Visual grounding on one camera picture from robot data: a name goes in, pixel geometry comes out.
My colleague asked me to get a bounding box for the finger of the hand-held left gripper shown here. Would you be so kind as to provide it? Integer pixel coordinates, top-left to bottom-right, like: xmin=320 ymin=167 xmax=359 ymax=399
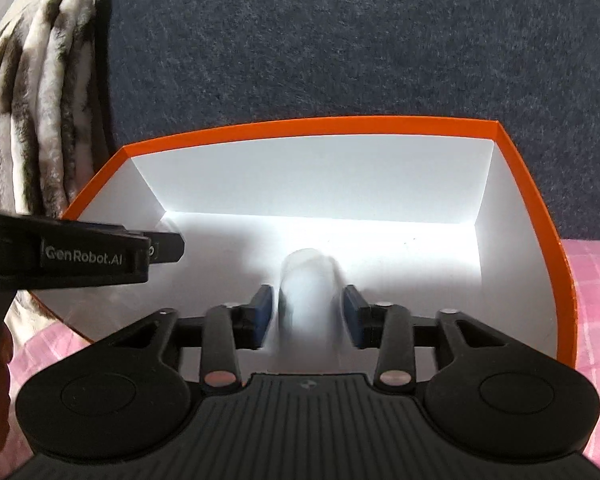
xmin=144 ymin=230 xmax=186 ymax=264

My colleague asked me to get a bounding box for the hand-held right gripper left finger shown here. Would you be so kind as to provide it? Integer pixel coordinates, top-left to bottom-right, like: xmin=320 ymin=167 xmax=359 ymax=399
xmin=96 ymin=284 xmax=274 ymax=394

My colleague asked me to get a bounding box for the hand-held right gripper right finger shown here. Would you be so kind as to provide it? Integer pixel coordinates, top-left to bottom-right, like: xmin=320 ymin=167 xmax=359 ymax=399
xmin=342 ymin=284 xmax=509 ymax=393

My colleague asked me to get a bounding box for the white plastic cylinder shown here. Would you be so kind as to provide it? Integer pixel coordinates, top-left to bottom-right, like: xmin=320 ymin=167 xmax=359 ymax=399
xmin=275 ymin=247 xmax=346 ymax=362

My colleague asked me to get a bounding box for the orange cardboard box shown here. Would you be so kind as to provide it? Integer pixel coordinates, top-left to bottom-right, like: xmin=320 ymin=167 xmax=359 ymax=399
xmin=32 ymin=116 xmax=579 ymax=374

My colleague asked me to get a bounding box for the striped brown white fur blanket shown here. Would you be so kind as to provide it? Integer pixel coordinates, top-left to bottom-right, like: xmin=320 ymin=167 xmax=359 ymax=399
xmin=0 ymin=0 xmax=114 ymax=331

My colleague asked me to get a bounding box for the pink checked bed sheet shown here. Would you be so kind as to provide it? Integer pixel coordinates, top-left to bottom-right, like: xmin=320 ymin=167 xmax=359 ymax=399
xmin=0 ymin=237 xmax=600 ymax=480

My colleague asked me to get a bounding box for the dark grey felt headboard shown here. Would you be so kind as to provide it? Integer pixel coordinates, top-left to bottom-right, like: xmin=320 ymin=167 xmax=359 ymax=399
xmin=94 ymin=0 xmax=600 ymax=242

